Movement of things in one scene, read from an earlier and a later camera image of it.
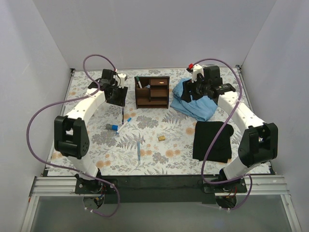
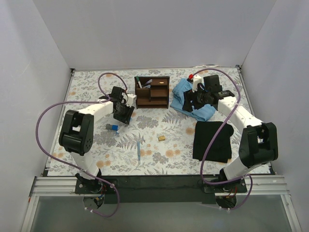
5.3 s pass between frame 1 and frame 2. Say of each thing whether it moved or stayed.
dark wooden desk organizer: stayed
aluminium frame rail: stayed
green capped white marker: stayed
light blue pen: stayed
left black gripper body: moved
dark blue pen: moved
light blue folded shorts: stayed
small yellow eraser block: stayed
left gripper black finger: moved
